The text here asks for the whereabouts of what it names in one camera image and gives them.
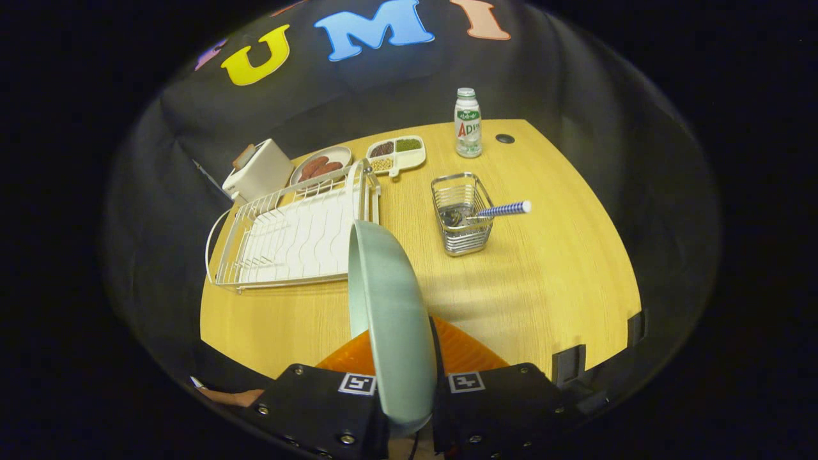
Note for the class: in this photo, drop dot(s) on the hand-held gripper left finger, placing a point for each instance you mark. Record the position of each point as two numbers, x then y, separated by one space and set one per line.
313 409

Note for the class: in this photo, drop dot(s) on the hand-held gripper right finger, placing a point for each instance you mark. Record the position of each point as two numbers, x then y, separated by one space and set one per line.
438 358

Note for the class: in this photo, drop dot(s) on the pale green plate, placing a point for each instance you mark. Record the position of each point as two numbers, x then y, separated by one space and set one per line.
396 332

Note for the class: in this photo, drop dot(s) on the round plate with sausages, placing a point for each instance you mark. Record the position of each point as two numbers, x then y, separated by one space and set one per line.
342 155

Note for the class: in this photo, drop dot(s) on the white compartment tray with beans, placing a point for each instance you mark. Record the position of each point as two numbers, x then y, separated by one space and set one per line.
409 161

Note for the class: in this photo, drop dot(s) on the red sausage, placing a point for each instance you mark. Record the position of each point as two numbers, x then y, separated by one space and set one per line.
313 167
329 169

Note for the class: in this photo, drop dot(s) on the white drink bottle green label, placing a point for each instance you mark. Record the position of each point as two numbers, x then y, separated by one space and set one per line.
468 134

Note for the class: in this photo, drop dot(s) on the white toaster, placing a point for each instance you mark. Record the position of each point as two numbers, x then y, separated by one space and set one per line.
268 169

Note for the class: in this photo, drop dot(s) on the bread slice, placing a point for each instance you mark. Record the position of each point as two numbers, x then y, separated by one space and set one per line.
243 156

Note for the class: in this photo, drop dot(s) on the black backdrop cloth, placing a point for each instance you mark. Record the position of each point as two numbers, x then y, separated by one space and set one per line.
607 128

